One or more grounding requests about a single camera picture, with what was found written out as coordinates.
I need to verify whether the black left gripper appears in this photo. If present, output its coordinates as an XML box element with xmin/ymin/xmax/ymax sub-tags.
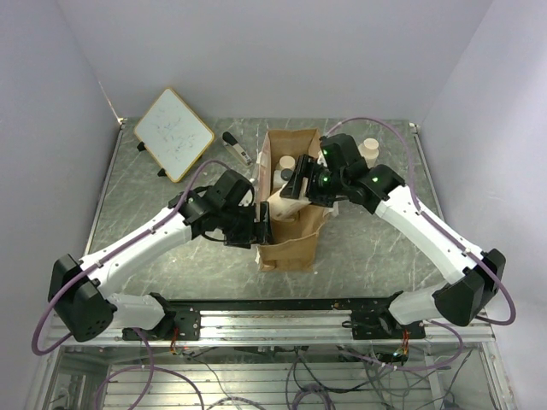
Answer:
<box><xmin>219</xmin><ymin>201</ymin><xmax>276</xmax><ymax>249</ymax></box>

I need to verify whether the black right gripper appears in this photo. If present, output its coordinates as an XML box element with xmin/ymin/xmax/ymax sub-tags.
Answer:
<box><xmin>282</xmin><ymin>153</ymin><xmax>348</xmax><ymax>207</ymax></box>

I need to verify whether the beige cap bottle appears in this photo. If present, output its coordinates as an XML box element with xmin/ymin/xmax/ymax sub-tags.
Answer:
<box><xmin>276</xmin><ymin>155</ymin><xmax>296</xmax><ymax>170</ymax></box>
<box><xmin>268</xmin><ymin>179</ymin><xmax>310</xmax><ymax>221</ymax></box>

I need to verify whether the white bottle black cap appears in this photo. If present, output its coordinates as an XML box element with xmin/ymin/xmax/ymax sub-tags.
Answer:
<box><xmin>273</xmin><ymin>168</ymin><xmax>293</xmax><ymax>190</ymax></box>

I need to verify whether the beige cap bottle front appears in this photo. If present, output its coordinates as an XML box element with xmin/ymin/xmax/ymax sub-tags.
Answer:
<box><xmin>268</xmin><ymin>179</ymin><xmax>310</xmax><ymax>221</ymax></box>

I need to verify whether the brown canvas bag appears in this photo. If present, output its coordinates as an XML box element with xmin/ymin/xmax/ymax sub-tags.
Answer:
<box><xmin>256</xmin><ymin>128</ymin><xmax>338</xmax><ymax>272</ymax></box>

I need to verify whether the beige cylinder bottle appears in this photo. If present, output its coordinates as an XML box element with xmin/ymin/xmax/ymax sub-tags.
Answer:
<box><xmin>358</xmin><ymin>138</ymin><xmax>379</xmax><ymax>168</ymax></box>

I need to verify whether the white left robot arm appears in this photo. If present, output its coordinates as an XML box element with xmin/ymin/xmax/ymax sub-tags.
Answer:
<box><xmin>49</xmin><ymin>170</ymin><xmax>272</xmax><ymax>343</ymax></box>

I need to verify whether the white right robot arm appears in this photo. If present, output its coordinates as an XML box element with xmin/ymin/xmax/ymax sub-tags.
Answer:
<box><xmin>268</xmin><ymin>133</ymin><xmax>506</xmax><ymax>338</ymax></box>

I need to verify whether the black and white marker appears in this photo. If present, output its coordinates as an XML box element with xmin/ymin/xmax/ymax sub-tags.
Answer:
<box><xmin>221</xmin><ymin>132</ymin><xmax>253</xmax><ymax>167</ymax></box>

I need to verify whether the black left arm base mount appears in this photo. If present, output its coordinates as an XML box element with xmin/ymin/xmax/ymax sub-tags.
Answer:
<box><xmin>173</xmin><ymin>310</ymin><xmax>201</xmax><ymax>342</ymax></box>

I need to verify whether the small whiteboard with wooden frame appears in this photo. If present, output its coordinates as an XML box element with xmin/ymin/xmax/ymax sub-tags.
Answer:
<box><xmin>133</xmin><ymin>88</ymin><xmax>215</xmax><ymax>183</ymax></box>

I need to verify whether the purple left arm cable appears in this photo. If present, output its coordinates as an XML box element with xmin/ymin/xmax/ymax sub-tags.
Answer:
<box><xmin>32</xmin><ymin>160</ymin><xmax>223</xmax><ymax>356</ymax></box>

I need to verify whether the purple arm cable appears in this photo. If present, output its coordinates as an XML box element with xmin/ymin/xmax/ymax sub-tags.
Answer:
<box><xmin>326</xmin><ymin>115</ymin><xmax>517</xmax><ymax>372</ymax></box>
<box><xmin>32</xmin><ymin>160</ymin><xmax>223</xmax><ymax>356</ymax></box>

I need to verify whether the aluminium rail frame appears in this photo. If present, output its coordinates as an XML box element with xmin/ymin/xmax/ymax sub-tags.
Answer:
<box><xmin>26</xmin><ymin>300</ymin><xmax>516</xmax><ymax>409</ymax></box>

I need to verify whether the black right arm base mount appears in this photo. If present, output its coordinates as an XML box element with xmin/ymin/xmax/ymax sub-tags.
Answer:
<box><xmin>342</xmin><ymin>310</ymin><xmax>426</xmax><ymax>340</ymax></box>

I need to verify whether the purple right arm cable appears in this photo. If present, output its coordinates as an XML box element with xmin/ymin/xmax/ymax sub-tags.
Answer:
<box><xmin>326</xmin><ymin>115</ymin><xmax>517</xmax><ymax>372</ymax></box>

